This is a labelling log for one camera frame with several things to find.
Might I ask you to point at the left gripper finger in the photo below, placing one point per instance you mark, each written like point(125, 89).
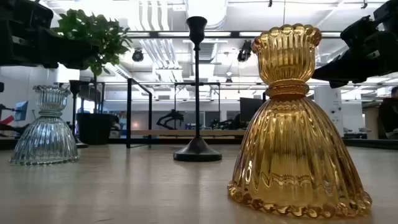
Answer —
point(74, 65)
point(74, 49)

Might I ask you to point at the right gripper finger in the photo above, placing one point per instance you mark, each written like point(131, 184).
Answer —
point(339, 84)
point(345, 68)

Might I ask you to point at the amber glass candle holder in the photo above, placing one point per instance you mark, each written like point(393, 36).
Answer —
point(292, 140)

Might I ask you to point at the green tinted glass candle holder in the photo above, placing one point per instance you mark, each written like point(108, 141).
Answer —
point(46, 140)

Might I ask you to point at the tall black candlestick holder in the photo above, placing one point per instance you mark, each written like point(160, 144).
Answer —
point(197, 93)

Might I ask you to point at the black background robot arm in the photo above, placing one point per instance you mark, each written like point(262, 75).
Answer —
point(174, 116)

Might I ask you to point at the green leafy plant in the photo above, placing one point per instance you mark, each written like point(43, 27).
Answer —
point(93, 34)

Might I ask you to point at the white column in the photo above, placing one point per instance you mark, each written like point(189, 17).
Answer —
point(329, 109)

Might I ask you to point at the person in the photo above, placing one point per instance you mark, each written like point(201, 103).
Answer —
point(388, 115)

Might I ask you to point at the black ceiling spotlight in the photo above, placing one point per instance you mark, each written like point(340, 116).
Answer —
point(137, 55)
point(244, 51)

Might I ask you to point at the blue screen monitor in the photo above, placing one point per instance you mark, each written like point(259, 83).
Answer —
point(21, 110)

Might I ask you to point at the black plant pot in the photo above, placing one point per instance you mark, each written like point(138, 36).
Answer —
point(94, 129)

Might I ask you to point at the black computer monitor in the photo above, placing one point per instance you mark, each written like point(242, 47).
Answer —
point(247, 109)

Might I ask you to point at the black metal rig frame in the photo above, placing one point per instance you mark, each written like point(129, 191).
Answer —
point(367, 144)

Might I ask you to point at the wooden shelf black frame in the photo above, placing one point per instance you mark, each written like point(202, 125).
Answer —
point(186, 132)

